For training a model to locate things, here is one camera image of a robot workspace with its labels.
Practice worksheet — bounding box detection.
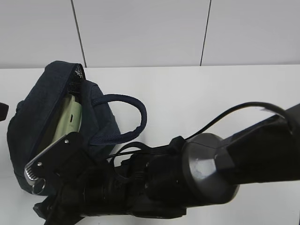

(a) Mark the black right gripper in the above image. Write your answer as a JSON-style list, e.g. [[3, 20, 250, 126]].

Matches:
[[33, 132, 187, 225]]

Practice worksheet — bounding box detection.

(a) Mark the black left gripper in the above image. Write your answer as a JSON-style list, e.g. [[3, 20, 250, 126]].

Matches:
[[0, 103, 9, 121]]

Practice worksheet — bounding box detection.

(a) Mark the green lidded glass container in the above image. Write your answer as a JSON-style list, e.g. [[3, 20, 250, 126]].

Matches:
[[49, 94, 82, 145]]

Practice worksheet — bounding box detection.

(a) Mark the navy blue lunch bag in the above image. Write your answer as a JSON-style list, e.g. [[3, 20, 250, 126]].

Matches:
[[7, 61, 147, 193]]

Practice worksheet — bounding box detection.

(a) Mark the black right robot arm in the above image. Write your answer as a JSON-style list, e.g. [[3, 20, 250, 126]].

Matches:
[[33, 102, 300, 225]]

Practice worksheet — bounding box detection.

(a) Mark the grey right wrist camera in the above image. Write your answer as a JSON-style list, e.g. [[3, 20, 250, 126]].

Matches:
[[24, 134, 72, 195]]

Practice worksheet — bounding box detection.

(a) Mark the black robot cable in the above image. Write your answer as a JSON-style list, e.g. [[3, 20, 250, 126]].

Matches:
[[109, 101, 296, 169]]

